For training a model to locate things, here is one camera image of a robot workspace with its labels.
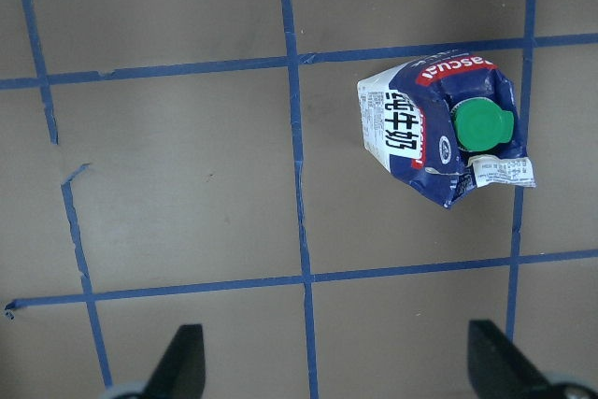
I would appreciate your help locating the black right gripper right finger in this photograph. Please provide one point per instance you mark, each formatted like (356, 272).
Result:
(498, 369)

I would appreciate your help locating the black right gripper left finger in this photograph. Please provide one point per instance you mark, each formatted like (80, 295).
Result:
(181, 372)

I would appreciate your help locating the blue white milk carton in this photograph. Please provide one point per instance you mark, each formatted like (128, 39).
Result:
(445, 125)

